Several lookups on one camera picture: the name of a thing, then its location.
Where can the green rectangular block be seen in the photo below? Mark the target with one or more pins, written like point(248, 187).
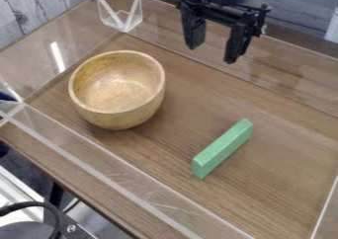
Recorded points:
point(220, 149)

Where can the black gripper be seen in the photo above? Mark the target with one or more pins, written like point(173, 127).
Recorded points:
point(225, 12)

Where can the black metal table leg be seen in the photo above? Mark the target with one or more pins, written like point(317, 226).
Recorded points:
point(56, 195)

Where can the clear acrylic tray wall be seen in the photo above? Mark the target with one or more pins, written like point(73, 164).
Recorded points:
point(272, 191)

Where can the light wooden bowl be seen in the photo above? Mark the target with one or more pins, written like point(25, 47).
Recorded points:
point(116, 88)

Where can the blue object at edge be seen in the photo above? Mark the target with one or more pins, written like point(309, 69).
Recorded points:
point(5, 97)

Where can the white object at right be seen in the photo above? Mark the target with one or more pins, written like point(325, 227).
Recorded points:
point(331, 32)

